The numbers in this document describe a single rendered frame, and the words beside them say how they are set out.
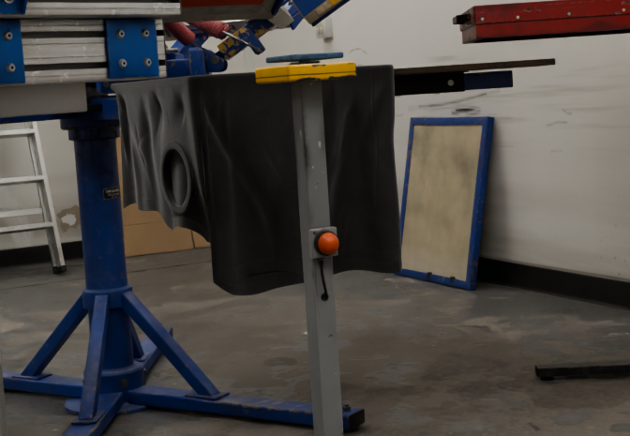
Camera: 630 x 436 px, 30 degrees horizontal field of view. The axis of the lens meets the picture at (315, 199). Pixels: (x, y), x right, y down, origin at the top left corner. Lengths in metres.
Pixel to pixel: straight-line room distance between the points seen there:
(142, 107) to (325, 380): 0.76
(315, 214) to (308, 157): 0.10
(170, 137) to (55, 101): 0.57
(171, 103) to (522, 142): 2.87
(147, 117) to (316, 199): 0.59
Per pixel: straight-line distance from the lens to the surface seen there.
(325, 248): 1.97
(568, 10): 3.30
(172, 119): 2.31
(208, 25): 3.42
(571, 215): 4.79
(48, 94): 1.80
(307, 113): 1.99
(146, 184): 2.53
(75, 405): 3.65
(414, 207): 5.51
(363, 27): 6.04
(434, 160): 5.42
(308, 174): 1.99
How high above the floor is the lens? 0.92
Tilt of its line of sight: 6 degrees down
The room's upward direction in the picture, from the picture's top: 4 degrees counter-clockwise
